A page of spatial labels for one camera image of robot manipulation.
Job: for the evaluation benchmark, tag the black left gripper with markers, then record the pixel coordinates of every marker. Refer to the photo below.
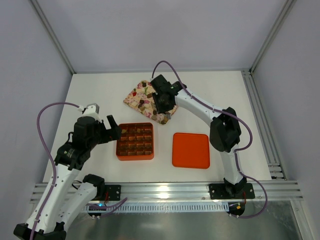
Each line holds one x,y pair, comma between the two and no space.
105,131

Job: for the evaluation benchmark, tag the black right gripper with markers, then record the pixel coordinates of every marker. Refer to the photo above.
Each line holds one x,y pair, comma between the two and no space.
162,100

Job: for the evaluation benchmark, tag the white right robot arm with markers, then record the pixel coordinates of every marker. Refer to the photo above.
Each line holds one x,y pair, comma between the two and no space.
224,130

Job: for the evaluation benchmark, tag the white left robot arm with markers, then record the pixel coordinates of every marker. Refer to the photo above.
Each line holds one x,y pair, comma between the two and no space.
53,215

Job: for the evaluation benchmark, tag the orange chocolate box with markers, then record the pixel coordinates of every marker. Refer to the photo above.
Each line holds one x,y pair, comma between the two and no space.
136,142

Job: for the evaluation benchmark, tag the floral tray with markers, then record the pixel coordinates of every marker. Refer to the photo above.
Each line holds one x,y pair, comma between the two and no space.
141,100

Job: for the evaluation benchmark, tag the orange box lid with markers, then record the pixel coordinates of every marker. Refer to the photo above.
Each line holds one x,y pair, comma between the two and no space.
190,150

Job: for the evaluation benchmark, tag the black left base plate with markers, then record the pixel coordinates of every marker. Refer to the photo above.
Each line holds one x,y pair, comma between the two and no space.
112,192

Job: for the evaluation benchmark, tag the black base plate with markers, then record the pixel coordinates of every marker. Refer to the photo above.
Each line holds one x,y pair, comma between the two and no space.
112,192
220,191

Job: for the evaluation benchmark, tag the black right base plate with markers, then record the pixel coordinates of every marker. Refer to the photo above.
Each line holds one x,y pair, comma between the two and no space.
220,191

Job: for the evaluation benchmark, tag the aluminium table rail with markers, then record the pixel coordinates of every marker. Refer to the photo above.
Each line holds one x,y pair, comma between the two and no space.
277,190

